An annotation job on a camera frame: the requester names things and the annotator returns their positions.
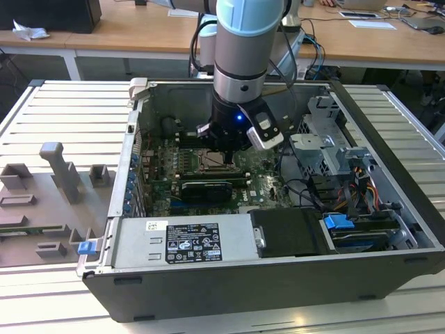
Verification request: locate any blue case latch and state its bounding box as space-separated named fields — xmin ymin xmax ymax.
xmin=77 ymin=241 xmax=96 ymax=257

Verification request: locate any black round part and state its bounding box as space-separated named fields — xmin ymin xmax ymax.
xmin=160 ymin=116 xmax=178 ymax=137

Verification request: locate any yellow red wire bundle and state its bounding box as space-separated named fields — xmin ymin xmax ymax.
xmin=335 ymin=166 xmax=382 ymax=216

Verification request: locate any green RAM stick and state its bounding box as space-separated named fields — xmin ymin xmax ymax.
xmin=0 ymin=225 xmax=67 ymax=236

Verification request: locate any large black box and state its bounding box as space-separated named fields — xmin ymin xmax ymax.
xmin=0 ymin=0 xmax=103 ymax=35

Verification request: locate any hard disk in blue carrier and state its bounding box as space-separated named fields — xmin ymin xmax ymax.
xmin=321 ymin=212 xmax=401 ymax=255

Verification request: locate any silver laptop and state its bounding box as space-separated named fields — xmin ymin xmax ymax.
xmin=342 ymin=0 xmax=387 ymax=10

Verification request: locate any silver metal drive cage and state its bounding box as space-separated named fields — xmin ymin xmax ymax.
xmin=287 ymin=94 xmax=378 ymax=178

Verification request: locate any blue cable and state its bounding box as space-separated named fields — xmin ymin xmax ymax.
xmin=301 ymin=33 xmax=327 ymax=83

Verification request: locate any green motherboard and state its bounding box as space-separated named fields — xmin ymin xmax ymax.
xmin=138 ymin=134 xmax=296 ymax=215

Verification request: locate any grey laptop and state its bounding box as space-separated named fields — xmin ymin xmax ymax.
xmin=401 ymin=14 xmax=445 ymax=31

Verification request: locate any crumpled white paper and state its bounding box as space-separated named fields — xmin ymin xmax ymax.
xmin=12 ymin=19 xmax=50 ymax=42

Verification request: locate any wooden desk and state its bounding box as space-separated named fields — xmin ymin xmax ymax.
xmin=0 ymin=0 xmax=445 ymax=72

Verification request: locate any CPU socket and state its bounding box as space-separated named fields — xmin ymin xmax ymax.
xmin=196 ymin=146 xmax=243 ymax=174

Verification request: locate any black plastic shroud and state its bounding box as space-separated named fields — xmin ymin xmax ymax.
xmin=249 ymin=207 xmax=330 ymax=259

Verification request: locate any silver square CPU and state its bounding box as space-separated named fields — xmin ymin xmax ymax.
xmin=202 ymin=150 xmax=227 ymax=168

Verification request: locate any white paper sheet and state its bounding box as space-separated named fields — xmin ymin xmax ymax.
xmin=348 ymin=19 xmax=398 ymax=31

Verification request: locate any black silver PC case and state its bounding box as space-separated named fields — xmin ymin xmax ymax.
xmin=75 ymin=77 xmax=445 ymax=324

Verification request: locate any grey parts rack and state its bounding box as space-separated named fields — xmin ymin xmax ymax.
xmin=0 ymin=141 xmax=118 ymax=269

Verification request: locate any black graphics card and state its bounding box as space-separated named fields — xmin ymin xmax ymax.
xmin=179 ymin=180 xmax=234 ymax=205

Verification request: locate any silver power supply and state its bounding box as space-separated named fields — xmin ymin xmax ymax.
xmin=110 ymin=212 xmax=266 ymax=269

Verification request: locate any grey case latch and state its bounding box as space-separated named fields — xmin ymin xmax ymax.
xmin=127 ymin=77 xmax=151 ymax=102

